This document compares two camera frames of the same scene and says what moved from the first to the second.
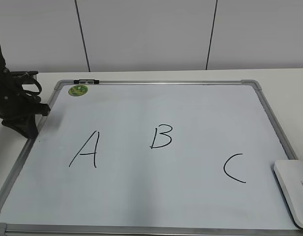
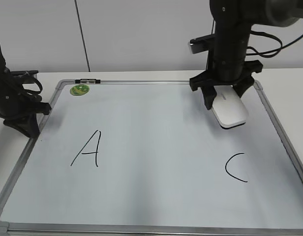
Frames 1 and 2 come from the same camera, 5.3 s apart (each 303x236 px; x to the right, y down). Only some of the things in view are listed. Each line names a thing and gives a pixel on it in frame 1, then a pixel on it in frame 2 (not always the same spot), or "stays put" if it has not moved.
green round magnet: x=77 y=90 stays put
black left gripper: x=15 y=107 stays put
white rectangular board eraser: x=293 y=176 -> x=227 y=108
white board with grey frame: x=176 y=157 stays put
